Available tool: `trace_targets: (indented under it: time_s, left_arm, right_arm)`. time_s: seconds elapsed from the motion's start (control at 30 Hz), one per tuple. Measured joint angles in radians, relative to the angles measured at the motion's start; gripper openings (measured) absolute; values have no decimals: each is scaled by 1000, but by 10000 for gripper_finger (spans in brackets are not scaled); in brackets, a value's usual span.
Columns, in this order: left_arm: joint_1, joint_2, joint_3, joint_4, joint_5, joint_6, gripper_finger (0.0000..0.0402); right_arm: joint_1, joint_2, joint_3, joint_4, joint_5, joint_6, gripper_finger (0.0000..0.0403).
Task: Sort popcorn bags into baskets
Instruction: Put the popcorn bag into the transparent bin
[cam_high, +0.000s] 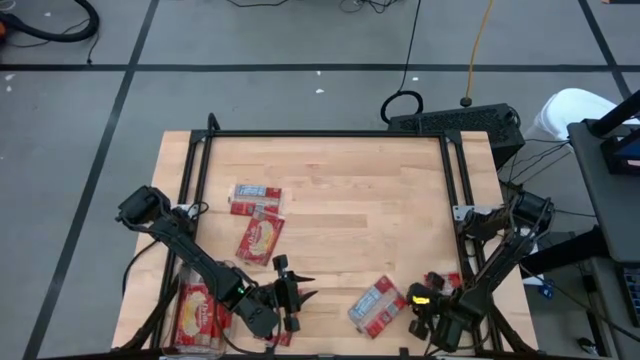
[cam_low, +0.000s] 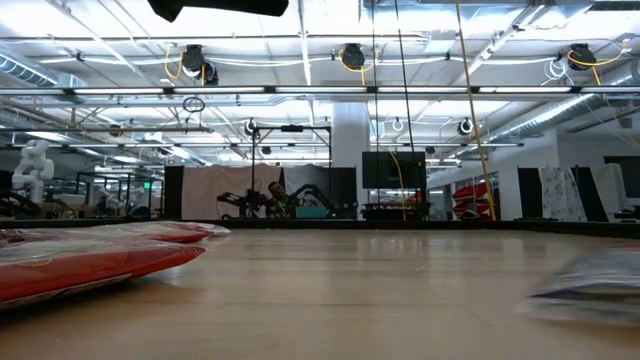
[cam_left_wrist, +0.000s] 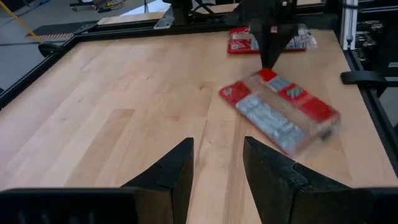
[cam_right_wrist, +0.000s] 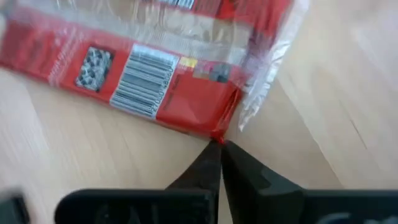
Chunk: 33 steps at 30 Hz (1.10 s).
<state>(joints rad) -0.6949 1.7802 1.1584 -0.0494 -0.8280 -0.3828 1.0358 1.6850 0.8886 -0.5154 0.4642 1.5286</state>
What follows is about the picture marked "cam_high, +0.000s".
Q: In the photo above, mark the black frame clamp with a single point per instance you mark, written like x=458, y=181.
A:
x=270, y=353
x=403, y=353
x=213, y=122

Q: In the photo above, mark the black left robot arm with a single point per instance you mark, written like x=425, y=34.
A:
x=200, y=260

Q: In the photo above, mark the dark grey side table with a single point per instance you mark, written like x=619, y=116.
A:
x=615, y=210

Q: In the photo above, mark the black table frame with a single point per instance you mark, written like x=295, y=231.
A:
x=325, y=134

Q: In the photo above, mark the white rounded container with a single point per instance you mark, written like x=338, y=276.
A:
x=565, y=110

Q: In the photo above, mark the red popcorn bag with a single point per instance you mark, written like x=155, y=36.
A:
x=192, y=312
x=452, y=282
x=375, y=307
x=224, y=325
x=260, y=237
x=255, y=200
x=280, y=340

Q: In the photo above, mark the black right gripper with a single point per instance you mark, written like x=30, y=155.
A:
x=425, y=315

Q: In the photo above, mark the clear plastic basket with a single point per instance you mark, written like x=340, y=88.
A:
x=200, y=351

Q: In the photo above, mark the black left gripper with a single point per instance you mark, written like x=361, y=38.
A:
x=285, y=295

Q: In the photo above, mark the blue connector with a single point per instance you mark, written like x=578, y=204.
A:
x=548, y=290

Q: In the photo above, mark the white paper sheet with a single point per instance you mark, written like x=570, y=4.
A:
x=531, y=279

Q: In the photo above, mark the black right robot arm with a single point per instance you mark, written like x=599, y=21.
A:
x=490, y=265

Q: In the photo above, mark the dark keyboard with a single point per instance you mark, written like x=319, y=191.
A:
x=632, y=295

